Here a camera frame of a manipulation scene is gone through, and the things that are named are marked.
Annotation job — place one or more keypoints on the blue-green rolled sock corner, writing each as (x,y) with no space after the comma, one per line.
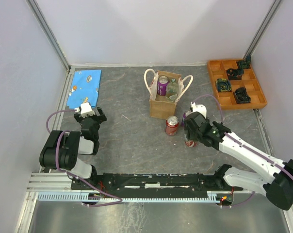
(243,64)

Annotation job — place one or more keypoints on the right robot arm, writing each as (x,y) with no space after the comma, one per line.
(270,176)

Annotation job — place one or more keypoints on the purple soda can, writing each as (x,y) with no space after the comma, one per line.
(184,116)
(162,83)

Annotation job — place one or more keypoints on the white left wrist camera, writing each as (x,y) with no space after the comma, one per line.
(85,110)

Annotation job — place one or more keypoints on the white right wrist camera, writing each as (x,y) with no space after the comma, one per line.
(200,108)

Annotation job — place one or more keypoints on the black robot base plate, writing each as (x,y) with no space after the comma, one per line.
(151,186)

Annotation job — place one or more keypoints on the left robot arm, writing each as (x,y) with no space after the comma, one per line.
(61,149)

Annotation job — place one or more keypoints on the dark green sock outside tray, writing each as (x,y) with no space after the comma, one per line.
(248,59)

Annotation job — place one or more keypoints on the blue slotted cable duct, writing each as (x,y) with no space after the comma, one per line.
(86,197)

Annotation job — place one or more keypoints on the aluminium frame rail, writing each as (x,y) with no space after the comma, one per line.
(63,183)

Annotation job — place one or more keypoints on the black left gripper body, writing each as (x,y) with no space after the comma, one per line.
(99,119)

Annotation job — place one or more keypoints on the purple soda can in bag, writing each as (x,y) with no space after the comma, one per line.
(162,83)

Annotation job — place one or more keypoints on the black rolled sock lower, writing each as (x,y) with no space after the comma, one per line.
(241,96)

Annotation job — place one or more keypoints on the brown canvas bag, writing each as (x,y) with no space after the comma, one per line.
(159,107)

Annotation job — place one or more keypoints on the black rolled sock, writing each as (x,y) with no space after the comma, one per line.
(235,74)
(241,96)

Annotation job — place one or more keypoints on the black rolled sock upper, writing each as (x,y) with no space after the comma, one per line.
(235,74)

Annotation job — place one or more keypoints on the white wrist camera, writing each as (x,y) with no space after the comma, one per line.
(85,110)
(200,108)

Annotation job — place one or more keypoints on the blue space-print cloth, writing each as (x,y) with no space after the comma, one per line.
(84,88)

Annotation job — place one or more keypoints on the blue-green rolled sock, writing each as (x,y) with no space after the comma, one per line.
(223,85)

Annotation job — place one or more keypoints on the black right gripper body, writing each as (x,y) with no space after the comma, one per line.
(192,135)

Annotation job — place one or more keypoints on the orange compartment tray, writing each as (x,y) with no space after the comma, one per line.
(217,69)

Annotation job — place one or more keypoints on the red soda can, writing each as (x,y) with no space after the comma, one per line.
(190,143)
(171,125)

